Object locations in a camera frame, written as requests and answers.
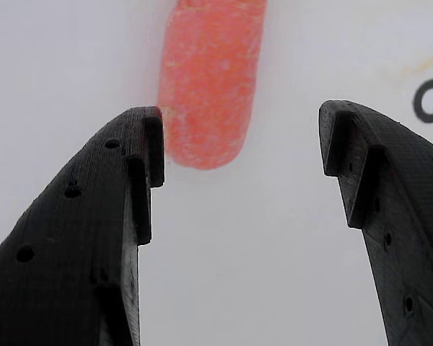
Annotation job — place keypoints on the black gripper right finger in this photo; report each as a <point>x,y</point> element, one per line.
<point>411,216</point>

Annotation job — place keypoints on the white paper sheet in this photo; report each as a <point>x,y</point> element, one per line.
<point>57,54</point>

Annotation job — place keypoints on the small orange snack piece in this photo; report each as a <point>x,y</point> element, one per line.
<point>209,90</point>

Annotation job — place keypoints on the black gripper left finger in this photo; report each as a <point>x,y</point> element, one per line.
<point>68,234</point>

